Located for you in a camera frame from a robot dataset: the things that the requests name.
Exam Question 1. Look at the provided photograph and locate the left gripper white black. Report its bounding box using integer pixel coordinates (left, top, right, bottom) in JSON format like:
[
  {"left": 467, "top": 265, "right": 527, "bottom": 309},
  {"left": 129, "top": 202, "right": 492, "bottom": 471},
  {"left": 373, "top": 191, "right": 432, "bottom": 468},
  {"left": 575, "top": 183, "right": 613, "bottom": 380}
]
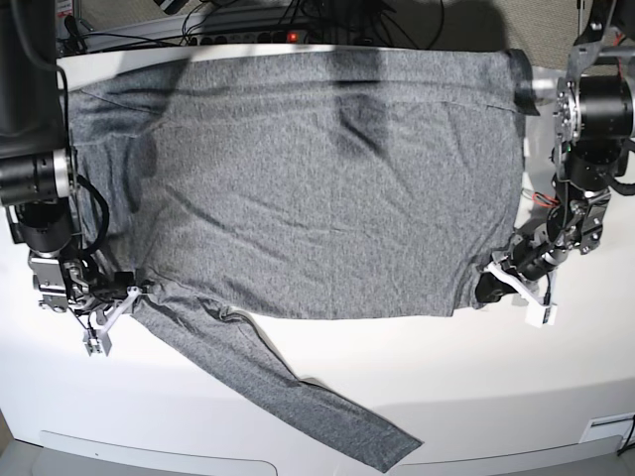
[{"left": 475, "top": 248, "right": 557, "bottom": 310}]

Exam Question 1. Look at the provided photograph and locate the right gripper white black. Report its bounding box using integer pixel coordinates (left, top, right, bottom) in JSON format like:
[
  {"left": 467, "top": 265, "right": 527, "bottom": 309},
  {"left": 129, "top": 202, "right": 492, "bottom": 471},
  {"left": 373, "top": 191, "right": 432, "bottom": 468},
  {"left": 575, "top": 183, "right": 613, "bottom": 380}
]
[{"left": 68, "top": 270, "right": 148, "bottom": 335}]

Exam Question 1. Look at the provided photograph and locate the grey long-sleeve T-shirt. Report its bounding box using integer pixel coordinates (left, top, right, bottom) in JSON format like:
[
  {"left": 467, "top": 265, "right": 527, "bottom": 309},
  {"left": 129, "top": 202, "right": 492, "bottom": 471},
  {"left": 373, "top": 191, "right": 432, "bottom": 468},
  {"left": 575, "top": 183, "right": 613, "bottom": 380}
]
[{"left": 69, "top": 50, "right": 535, "bottom": 472}]

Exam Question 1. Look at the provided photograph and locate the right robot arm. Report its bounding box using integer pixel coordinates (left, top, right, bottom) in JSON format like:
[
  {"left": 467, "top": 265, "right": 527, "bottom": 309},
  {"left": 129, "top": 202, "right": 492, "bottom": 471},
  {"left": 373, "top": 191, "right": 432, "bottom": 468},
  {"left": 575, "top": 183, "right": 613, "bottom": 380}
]
[{"left": 1, "top": 1, "right": 143, "bottom": 355}]

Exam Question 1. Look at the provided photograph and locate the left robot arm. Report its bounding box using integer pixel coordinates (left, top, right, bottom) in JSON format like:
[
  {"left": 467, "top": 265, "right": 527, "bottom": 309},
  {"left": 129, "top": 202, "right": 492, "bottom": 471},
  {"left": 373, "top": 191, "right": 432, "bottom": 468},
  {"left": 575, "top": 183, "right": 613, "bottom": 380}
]
[{"left": 475, "top": 1, "right": 634, "bottom": 325}]

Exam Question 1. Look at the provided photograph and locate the white label plate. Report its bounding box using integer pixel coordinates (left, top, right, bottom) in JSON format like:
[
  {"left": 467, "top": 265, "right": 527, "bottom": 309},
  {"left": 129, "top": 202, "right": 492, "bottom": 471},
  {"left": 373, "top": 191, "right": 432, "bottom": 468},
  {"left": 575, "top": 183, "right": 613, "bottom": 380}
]
[{"left": 579, "top": 413, "right": 634, "bottom": 443}]

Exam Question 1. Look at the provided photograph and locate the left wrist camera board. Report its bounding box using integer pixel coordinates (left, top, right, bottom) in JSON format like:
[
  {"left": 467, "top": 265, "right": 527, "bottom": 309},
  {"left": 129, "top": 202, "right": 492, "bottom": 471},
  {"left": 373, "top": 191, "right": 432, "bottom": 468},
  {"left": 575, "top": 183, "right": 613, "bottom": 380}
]
[{"left": 525, "top": 301, "right": 559, "bottom": 328}]

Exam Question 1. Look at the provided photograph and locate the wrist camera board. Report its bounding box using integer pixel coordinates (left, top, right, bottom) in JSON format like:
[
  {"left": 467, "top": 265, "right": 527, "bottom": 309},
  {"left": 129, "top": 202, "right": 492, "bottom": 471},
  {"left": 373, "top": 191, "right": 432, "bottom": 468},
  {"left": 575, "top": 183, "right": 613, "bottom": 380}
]
[
  {"left": 82, "top": 329, "right": 112, "bottom": 356},
  {"left": 525, "top": 301, "right": 559, "bottom": 328}
]

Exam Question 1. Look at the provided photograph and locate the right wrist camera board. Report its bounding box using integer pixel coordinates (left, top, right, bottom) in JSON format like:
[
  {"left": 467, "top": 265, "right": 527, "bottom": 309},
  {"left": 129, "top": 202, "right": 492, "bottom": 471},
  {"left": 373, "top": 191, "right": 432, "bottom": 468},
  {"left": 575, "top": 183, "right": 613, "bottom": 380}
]
[{"left": 82, "top": 329, "right": 112, "bottom": 356}]

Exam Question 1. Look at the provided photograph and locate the white power strip red switch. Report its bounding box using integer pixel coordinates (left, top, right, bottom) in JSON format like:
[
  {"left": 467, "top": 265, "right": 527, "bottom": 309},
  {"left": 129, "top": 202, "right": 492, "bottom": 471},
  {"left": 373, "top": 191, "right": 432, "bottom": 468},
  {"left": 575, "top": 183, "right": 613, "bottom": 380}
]
[{"left": 187, "top": 30, "right": 309, "bottom": 46}]

